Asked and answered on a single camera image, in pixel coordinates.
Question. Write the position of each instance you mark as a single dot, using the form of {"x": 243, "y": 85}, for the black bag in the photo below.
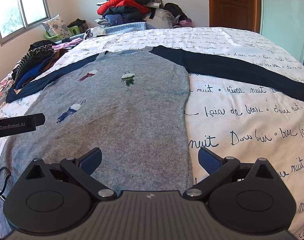
{"x": 78, "y": 23}

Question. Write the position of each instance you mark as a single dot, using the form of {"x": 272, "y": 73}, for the grey sweater with navy sleeves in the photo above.
{"x": 117, "y": 105}

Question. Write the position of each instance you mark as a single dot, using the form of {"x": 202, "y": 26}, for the window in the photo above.
{"x": 9, "y": 10}

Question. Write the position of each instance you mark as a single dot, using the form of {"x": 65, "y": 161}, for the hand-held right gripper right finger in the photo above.
{"x": 209, "y": 161}

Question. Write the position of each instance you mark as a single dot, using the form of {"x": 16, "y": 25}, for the checked cloth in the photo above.
{"x": 102, "y": 22}

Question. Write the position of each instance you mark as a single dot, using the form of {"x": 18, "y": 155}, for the black puffer jacket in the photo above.
{"x": 127, "y": 10}

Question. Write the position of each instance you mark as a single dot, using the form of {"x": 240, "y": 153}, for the navy blue jacket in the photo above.
{"x": 114, "y": 20}

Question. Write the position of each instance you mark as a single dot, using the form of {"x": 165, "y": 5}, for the brown garment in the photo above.
{"x": 58, "y": 53}

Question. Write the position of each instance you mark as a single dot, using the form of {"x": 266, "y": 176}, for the purple garment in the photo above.
{"x": 185, "y": 23}

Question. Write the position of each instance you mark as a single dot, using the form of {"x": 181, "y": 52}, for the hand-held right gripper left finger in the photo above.
{"x": 90, "y": 161}

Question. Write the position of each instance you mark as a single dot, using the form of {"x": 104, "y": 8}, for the frosted glass wardrobe door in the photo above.
{"x": 287, "y": 17}

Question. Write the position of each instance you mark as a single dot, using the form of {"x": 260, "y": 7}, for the brown wooden door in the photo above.
{"x": 232, "y": 5}

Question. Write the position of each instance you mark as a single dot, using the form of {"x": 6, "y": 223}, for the red floral bedsheet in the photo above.
{"x": 1, "y": 90}

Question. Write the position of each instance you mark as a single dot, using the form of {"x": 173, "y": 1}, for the pile of folded clothes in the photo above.
{"x": 33, "y": 55}

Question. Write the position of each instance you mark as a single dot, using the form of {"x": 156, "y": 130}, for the white script-printed quilt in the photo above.
{"x": 242, "y": 130}

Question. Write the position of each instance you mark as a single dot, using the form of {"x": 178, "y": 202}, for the green plastic chair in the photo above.
{"x": 73, "y": 31}

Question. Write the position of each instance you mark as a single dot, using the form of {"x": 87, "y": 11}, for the light blue knitted blanket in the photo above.
{"x": 132, "y": 27}

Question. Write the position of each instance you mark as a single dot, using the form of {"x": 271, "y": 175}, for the floral pillow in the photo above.
{"x": 55, "y": 26}

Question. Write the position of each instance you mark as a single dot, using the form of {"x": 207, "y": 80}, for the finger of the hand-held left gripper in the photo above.
{"x": 39, "y": 119}

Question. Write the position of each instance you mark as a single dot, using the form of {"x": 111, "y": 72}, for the red jacket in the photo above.
{"x": 122, "y": 1}

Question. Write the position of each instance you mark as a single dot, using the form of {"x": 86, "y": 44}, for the clear plastic bag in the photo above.
{"x": 159, "y": 17}

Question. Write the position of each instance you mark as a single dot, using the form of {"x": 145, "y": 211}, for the blue garment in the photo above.
{"x": 31, "y": 76}

